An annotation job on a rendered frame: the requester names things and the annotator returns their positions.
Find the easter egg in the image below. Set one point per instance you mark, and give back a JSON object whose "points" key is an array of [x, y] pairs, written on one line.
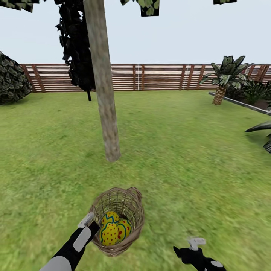
{"points": [[125, 229], [109, 234], [110, 216]]}

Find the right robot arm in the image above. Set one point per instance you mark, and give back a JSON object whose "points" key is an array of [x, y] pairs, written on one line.
{"points": [[194, 255]]}

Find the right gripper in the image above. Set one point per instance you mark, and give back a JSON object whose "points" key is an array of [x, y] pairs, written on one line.
{"points": [[188, 256]]}

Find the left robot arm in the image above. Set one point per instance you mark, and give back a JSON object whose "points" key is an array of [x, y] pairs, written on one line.
{"points": [[67, 258]]}

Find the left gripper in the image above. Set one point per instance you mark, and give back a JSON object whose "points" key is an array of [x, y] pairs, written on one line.
{"points": [[94, 228]]}

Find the wicker basket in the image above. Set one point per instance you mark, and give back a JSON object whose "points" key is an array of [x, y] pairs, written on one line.
{"points": [[137, 220]]}

